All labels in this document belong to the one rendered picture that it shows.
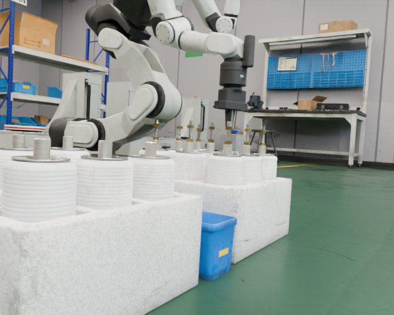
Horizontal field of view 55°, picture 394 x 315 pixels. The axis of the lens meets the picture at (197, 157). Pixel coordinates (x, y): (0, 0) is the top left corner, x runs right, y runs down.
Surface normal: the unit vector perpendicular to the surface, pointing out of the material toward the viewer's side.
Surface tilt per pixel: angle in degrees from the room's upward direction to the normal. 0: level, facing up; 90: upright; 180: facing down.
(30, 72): 90
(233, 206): 90
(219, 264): 92
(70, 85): 69
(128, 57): 112
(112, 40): 90
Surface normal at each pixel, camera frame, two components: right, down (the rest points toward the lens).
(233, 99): 0.54, 0.07
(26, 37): 0.85, 0.07
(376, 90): -0.55, 0.01
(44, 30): 0.84, 0.27
